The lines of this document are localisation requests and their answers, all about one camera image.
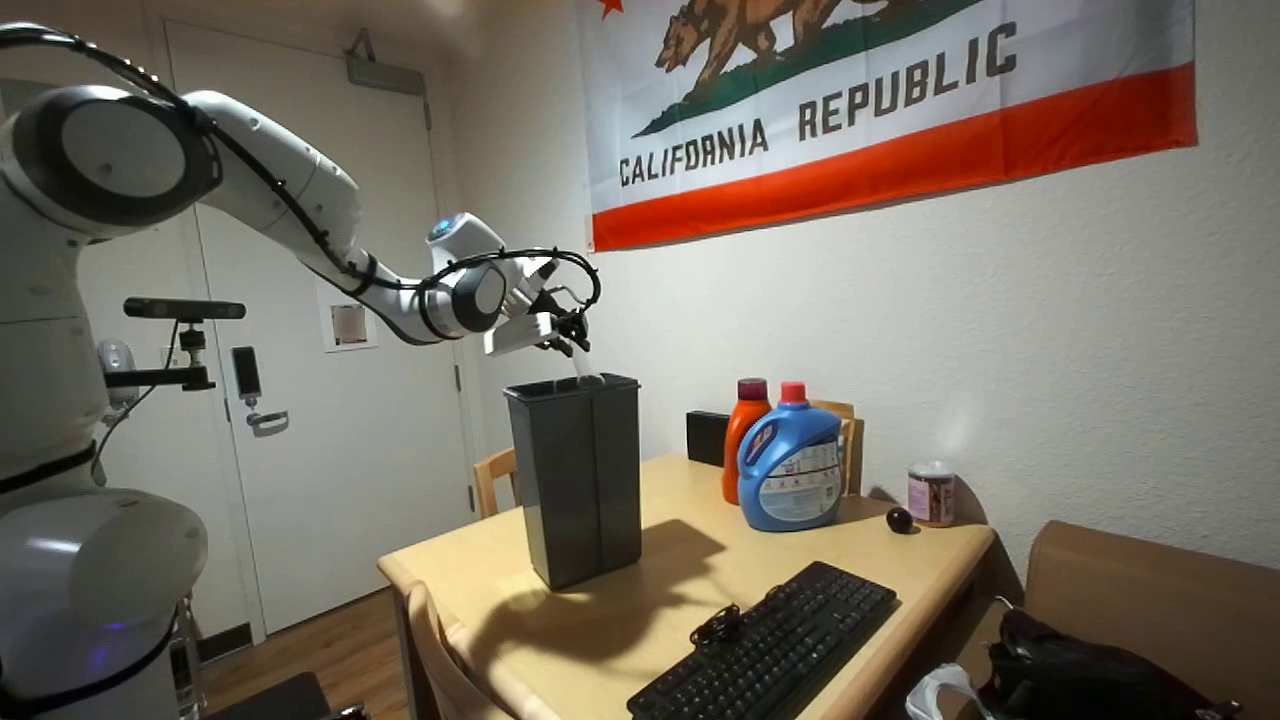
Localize white plastic bag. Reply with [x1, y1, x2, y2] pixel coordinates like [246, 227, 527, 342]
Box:
[900, 659, 998, 720]

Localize small pink jar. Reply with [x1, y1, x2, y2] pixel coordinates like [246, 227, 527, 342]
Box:
[905, 458, 964, 527]

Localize door handle with lock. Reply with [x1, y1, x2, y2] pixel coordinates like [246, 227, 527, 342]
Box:
[226, 342, 291, 441]

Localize white door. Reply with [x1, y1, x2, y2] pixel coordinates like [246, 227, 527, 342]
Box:
[75, 15, 484, 644]

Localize wooden chair slatted back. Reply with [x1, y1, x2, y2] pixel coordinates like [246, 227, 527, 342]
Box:
[469, 448, 521, 518]

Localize California Republic flag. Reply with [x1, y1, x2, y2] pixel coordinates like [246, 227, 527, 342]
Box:
[572, 0, 1200, 257]

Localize portrait photo on door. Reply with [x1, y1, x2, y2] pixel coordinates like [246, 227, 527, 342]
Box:
[321, 294, 379, 357]

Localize black box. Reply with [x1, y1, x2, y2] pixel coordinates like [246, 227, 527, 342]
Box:
[684, 406, 733, 472]

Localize black computer keyboard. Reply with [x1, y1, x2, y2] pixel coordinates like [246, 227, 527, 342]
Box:
[625, 556, 905, 720]

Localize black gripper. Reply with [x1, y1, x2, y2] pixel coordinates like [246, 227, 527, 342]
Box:
[508, 257, 599, 361]

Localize blue detergent jug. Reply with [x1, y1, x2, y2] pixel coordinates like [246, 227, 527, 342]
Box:
[733, 381, 853, 537]

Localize clear glass bottle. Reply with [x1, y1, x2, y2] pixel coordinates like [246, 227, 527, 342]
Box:
[557, 340, 599, 390]

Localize black camera on stand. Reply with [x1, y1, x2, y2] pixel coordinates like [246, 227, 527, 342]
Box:
[105, 292, 250, 399]

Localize tall gray bin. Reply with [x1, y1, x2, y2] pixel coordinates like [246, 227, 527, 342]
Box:
[500, 371, 647, 596]

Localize black bag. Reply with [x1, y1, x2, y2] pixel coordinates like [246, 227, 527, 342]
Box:
[974, 603, 1244, 720]

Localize white round device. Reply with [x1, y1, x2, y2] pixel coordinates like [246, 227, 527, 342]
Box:
[92, 336, 145, 404]

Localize orange detergent bottle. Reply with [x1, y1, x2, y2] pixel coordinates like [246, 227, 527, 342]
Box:
[721, 374, 774, 507]

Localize gray door closer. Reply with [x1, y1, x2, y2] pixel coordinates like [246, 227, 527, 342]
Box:
[338, 33, 433, 100]

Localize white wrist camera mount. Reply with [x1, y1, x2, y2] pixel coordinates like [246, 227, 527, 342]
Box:
[479, 314, 539, 361]

